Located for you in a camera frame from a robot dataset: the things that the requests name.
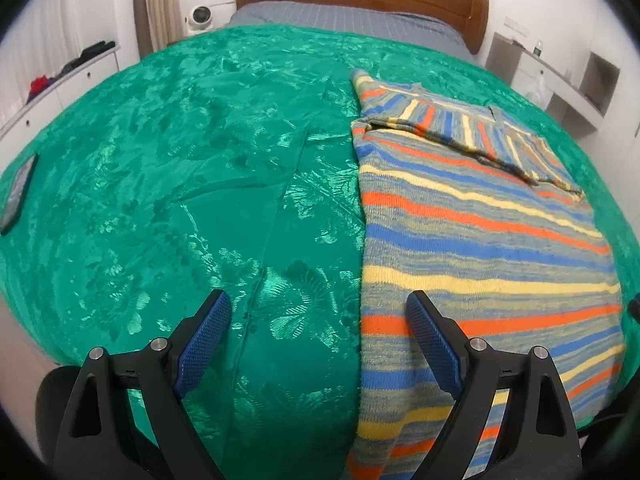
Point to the small white fan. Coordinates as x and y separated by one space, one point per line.
199 20

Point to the white drawer cabinet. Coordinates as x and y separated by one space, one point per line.
18 132

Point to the striped knit sweater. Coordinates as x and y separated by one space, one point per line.
465 203

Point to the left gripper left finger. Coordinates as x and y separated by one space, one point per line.
125 417

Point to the white desk unit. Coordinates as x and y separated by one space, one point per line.
584 108

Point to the green floral bedspread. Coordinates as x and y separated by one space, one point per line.
227 162

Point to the red cloth on cabinet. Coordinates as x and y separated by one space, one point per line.
38 85

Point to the grey checked bed sheet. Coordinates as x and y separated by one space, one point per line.
409 28

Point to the white sheer curtain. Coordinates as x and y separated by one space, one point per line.
41 40

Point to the black clothes on cabinet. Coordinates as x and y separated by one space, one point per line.
86 55

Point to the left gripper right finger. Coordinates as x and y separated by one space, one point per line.
537 437

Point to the beige curtain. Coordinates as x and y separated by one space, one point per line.
158 24

